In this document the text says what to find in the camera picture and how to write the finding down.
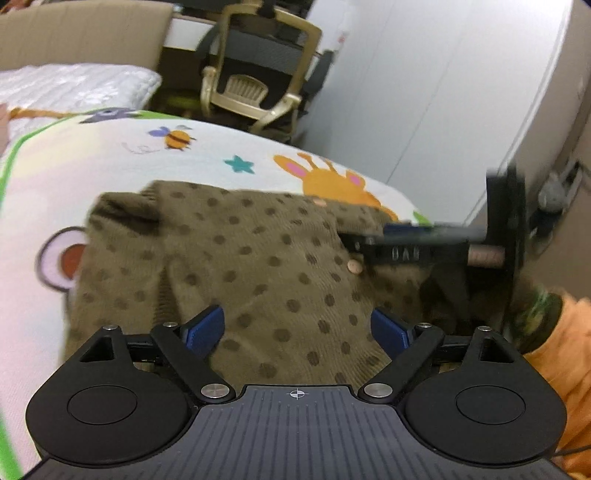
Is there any white desk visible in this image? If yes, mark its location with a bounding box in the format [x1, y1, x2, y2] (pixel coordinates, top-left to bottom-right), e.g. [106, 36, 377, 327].
[163, 13, 325, 59]

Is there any cartoon giraffe play mat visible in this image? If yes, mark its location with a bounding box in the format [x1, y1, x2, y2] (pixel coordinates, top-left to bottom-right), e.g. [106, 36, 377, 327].
[1, 109, 420, 479]

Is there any grey plush toy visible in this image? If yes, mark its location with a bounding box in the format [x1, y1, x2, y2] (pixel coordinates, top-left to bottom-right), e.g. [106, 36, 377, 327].
[538, 172, 569, 213]

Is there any beige mesh office chair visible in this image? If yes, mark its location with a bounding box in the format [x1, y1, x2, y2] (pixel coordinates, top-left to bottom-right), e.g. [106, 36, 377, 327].
[195, 1, 335, 143]

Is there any orange camouflage clothing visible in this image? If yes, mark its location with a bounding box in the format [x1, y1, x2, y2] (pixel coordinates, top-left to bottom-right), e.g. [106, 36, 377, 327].
[508, 281, 590, 479]

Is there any white quilted mattress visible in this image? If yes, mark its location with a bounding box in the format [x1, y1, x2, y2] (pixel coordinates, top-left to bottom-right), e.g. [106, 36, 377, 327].
[0, 63, 164, 139]

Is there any beige upholstered headboard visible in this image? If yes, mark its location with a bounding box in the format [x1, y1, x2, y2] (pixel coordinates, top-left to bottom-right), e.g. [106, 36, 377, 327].
[1, 1, 173, 71]

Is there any brown polka dot corduroy garment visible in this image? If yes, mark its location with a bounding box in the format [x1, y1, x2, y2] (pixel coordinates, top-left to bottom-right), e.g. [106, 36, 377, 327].
[64, 181, 504, 388]

